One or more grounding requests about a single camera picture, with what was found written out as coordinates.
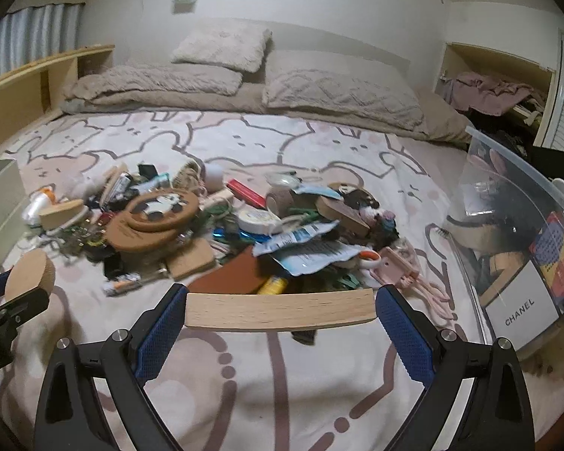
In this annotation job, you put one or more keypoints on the pink clothes pile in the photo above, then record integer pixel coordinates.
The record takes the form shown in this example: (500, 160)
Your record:
(489, 91)

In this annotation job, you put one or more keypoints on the white labelled box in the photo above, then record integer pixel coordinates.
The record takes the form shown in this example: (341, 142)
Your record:
(521, 305)

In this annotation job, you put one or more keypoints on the pink plastic clip hanger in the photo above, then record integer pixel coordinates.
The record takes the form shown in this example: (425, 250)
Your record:
(411, 277)

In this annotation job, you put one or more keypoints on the white cylinder cup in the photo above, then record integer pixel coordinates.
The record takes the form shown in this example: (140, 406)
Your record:
(215, 176)

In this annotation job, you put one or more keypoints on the clear round lid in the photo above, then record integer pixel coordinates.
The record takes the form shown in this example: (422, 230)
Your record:
(283, 180)

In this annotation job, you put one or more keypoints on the yellow tube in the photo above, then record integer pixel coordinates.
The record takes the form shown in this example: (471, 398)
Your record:
(272, 285)

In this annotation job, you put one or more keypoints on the wooden wedge block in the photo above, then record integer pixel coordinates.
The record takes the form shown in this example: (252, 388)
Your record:
(343, 216)

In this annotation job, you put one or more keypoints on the grey curtain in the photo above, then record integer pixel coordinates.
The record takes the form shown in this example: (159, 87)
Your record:
(33, 33)

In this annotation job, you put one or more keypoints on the brown round trivet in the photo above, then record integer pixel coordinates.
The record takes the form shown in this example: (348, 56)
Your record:
(136, 235)

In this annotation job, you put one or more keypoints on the brown tape roll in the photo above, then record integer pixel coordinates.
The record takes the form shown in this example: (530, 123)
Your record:
(279, 201)

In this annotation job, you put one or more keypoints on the plastic bag roll orange core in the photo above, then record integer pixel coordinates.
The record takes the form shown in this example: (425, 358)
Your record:
(37, 204)

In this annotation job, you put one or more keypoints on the red blue printed box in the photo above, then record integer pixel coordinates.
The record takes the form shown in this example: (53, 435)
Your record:
(554, 249)

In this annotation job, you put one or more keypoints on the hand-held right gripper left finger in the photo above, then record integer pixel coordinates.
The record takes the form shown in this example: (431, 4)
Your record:
(162, 333)

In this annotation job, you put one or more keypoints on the beige folded blanket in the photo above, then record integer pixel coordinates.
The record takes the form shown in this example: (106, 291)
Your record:
(251, 99)

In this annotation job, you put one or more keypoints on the curved wooden block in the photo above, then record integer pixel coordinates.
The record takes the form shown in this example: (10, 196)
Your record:
(282, 310)

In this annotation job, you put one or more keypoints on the dark plush toy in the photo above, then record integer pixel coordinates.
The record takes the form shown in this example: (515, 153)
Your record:
(376, 216)

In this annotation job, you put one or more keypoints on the white tape roll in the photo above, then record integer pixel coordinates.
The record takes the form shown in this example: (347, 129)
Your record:
(258, 221)

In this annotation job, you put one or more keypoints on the flat wooden block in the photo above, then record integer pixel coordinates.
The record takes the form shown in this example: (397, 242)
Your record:
(113, 187)

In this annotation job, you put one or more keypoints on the round panda plaque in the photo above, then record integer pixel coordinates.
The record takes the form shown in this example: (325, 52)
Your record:
(164, 206)

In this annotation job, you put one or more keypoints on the square cork coaster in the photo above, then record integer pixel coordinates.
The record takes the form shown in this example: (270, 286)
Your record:
(190, 258)

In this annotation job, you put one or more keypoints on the fluffy beige pillow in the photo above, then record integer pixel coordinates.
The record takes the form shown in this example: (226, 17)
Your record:
(221, 49)

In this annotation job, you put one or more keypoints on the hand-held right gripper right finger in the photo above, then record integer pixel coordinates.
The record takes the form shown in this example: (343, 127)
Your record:
(404, 333)

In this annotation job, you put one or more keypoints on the blue white snack packet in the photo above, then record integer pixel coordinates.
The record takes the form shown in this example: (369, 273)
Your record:
(319, 260)
(293, 239)

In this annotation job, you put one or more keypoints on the brown leather wallet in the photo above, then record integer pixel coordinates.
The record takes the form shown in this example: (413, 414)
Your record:
(225, 277)

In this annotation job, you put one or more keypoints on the wooden bedside shelf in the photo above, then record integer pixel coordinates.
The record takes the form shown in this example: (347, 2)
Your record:
(28, 75)

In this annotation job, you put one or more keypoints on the rounded wooden piece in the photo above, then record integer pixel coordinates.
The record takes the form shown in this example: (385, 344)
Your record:
(28, 275)

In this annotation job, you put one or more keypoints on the clear plastic storage bin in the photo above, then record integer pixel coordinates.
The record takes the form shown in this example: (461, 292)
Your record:
(498, 183)

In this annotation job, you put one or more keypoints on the printed bed sheet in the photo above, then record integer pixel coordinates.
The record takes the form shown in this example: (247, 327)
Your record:
(282, 385)

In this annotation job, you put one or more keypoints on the blue face mask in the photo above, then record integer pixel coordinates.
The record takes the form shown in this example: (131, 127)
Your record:
(315, 190)

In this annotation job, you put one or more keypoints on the red flat box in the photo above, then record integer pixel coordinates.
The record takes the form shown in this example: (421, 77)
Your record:
(246, 193)

